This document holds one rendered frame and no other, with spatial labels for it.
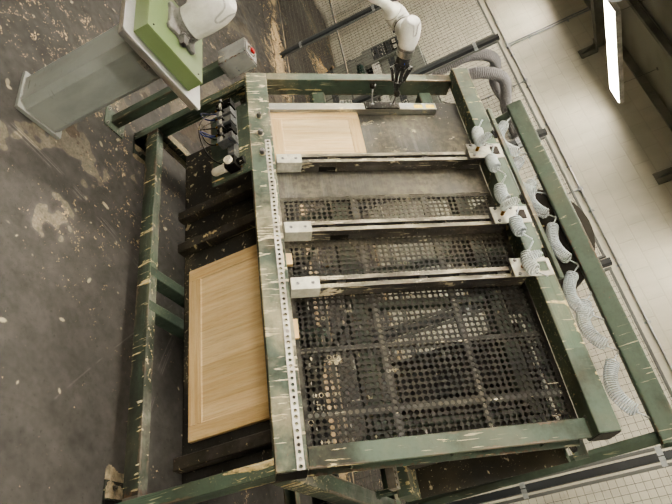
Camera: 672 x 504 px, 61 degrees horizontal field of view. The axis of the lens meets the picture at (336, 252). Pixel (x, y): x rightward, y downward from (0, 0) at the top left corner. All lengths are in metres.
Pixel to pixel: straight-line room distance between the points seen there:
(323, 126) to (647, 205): 5.63
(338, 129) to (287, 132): 0.28
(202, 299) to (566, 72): 7.62
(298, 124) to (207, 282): 0.97
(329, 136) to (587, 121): 6.24
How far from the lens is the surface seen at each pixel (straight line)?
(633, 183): 8.32
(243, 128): 3.11
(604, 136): 8.79
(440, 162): 3.08
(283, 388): 2.25
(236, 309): 2.81
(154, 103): 3.48
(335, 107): 3.27
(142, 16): 2.65
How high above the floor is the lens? 1.81
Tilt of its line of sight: 16 degrees down
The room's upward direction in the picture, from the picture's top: 69 degrees clockwise
